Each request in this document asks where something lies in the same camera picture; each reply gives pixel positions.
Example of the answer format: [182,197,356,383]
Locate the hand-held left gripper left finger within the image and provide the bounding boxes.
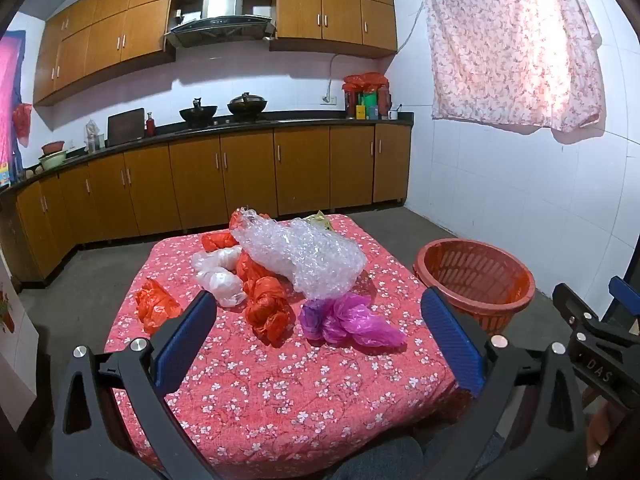
[50,289,223,480]

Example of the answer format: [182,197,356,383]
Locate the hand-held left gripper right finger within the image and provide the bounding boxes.
[421,287,587,480]

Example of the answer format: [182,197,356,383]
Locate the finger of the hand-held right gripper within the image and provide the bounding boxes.
[608,276,640,312]
[552,282,602,335]

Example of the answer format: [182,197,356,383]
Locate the small orange plastic bag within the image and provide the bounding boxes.
[134,278,183,336]

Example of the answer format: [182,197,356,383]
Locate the orange plastic basket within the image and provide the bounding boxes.
[412,239,537,337]

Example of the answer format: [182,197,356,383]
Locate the white plastic bag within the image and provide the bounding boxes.
[191,247,247,307]

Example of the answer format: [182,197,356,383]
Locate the red plastic bag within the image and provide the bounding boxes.
[201,210,246,252]
[343,72,390,93]
[12,103,33,148]
[236,251,297,347]

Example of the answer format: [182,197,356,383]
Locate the purple plastic bag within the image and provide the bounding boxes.
[299,292,407,348]

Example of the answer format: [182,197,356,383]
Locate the clear bubble wrap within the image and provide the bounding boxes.
[237,206,368,301]

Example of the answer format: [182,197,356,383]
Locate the yellow-green paw-print bag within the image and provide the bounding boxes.
[305,211,335,232]

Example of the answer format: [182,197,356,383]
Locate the person's right hand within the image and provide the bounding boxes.
[585,402,640,472]

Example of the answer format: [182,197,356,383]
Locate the red floral blanket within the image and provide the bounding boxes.
[104,213,473,476]

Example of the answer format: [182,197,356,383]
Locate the person's leg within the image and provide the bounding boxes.
[327,432,503,480]

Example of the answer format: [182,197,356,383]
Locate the white flower-print board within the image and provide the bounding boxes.
[0,260,38,411]

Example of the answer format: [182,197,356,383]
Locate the wooden base cabinets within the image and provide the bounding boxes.
[0,122,413,286]

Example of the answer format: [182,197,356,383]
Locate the brown cutting board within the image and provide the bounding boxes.
[107,108,146,147]

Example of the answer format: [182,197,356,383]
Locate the black gas stove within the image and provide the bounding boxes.
[172,117,281,133]

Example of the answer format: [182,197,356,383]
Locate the clear plastic bag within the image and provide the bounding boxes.
[85,120,106,153]

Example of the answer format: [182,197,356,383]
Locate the black lidded wok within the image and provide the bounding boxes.
[227,92,268,120]

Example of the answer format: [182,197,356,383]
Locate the black countertop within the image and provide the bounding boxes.
[0,112,415,198]

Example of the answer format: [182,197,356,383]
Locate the pink floral curtain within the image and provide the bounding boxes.
[419,0,607,133]

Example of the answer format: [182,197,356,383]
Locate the pink hanging cloth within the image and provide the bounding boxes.
[0,30,26,171]

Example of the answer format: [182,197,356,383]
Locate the steel range hood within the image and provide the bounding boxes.
[165,0,275,50]

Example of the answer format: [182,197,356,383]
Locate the black wok with handle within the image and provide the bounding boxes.
[179,97,219,128]

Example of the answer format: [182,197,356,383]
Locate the white power cable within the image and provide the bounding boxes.
[327,52,347,98]

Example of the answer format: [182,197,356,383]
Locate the wooden wall cabinets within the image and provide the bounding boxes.
[32,0,398,107]

